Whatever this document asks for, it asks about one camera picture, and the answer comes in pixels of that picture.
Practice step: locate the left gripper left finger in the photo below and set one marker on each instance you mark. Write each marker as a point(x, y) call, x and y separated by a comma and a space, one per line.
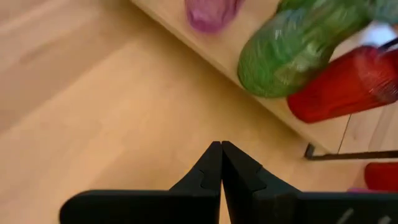
point(155, 208)

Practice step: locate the slender pink glass vase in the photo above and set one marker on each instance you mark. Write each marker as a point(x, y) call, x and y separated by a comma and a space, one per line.
point(211, 15)

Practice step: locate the red ribbed bottle vase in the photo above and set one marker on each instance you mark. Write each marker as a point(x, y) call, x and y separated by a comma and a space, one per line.
point(342, 87)

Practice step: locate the large green glass vase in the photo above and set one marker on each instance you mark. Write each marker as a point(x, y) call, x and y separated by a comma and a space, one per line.
point(292, 53)

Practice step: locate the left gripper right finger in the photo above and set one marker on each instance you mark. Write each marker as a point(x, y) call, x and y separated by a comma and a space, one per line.
point(280, 208)

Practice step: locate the wide red ribbed vase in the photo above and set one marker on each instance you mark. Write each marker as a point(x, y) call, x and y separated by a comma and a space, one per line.
point(384, 175)

